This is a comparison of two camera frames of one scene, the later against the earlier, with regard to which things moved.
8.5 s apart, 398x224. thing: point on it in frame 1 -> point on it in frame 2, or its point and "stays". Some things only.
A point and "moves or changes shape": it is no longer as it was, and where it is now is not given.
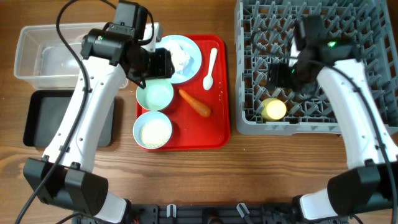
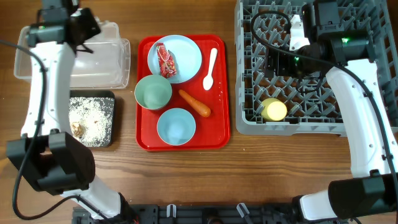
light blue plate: x=186 y=56 stays
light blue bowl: x=145 y=117 -> x=176 y=126
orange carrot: x=201 y=109 stays
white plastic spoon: x=208 y=81 stays
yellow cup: x=272 y=109 stays
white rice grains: x=155 y=133 moves or changes shape
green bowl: x=157 y=95 stays
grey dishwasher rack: x=263 y=34 stays
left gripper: x=165 y=63 -> x=86 y=47
